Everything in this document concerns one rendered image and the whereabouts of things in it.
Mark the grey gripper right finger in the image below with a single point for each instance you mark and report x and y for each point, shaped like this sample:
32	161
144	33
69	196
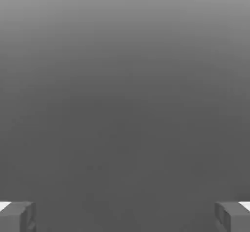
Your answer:
236	218

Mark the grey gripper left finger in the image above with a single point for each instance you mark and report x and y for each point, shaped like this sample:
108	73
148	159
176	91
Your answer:
13	218

